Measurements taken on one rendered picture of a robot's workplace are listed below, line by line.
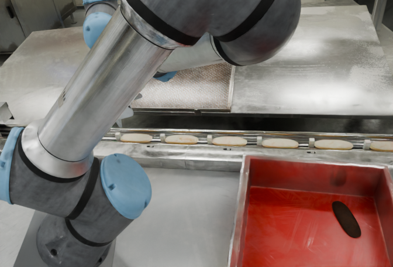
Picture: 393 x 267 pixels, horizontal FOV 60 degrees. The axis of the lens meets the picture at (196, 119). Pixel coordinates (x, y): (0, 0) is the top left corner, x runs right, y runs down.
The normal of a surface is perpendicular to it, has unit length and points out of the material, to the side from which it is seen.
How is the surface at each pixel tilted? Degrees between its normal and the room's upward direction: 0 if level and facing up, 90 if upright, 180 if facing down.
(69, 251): 68
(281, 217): 0
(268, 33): 107
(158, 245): 0
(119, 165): 52
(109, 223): 94
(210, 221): 0
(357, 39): 10
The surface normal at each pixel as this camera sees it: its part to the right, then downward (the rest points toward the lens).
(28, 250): 0.62, -0.65
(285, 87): -0.12, -0.68
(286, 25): 0.60, 0.60
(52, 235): -0.40, -0.25
